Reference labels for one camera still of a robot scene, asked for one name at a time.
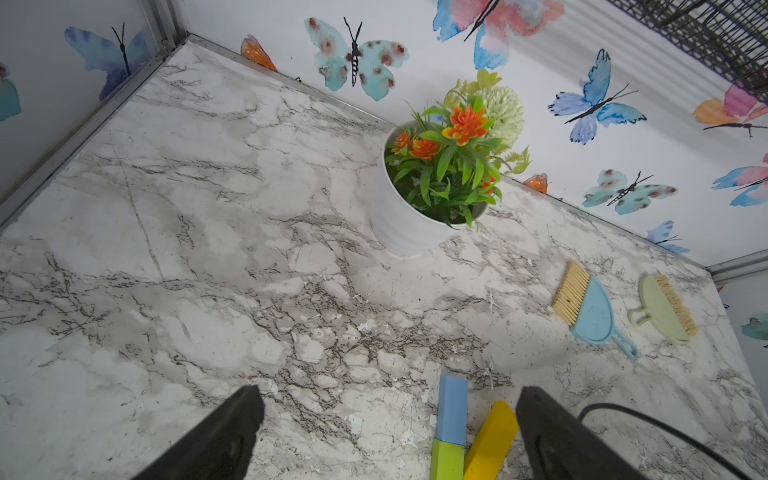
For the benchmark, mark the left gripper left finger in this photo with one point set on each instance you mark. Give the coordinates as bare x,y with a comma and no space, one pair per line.
219,447

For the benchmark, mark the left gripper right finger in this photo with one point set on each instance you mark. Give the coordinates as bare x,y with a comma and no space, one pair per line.
558,446

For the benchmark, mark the yellow block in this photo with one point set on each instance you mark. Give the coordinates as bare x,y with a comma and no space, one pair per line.
491,446

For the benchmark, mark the blue block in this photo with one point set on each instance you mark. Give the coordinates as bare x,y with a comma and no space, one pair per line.
451,426

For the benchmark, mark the green block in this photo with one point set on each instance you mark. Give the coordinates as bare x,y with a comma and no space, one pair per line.
447,461

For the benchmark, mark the blue hand brush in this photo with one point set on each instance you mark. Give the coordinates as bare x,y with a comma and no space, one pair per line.
584,304

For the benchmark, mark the potted plant white pot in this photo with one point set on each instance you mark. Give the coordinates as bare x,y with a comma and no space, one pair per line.
441,171

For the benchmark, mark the black wire wall basket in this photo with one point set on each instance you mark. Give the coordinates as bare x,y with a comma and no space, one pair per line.
729,37

